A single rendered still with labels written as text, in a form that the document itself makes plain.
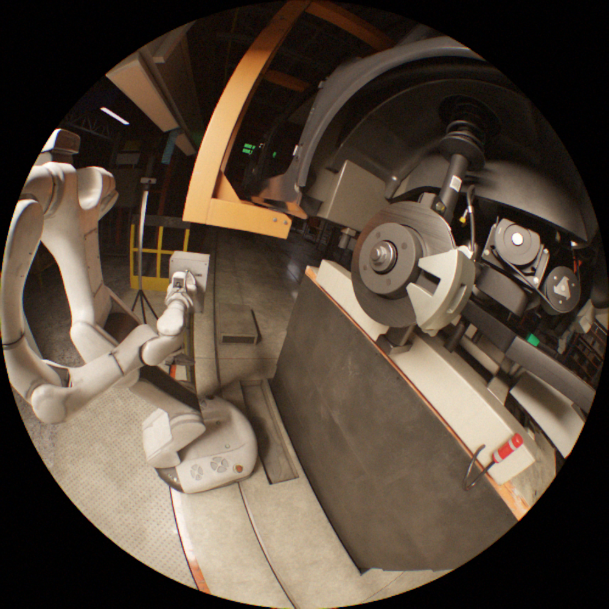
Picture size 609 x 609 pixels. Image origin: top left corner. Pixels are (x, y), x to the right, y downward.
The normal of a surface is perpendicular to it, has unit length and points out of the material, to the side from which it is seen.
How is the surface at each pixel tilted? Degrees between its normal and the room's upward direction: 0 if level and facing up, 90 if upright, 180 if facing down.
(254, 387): 0
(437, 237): 90
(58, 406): 86
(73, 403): 86
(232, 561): 0
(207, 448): 0
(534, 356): 90
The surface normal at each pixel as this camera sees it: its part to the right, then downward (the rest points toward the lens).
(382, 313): -0.88, -0.08
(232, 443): 0.30, -0.86
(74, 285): 0.51, 0.51
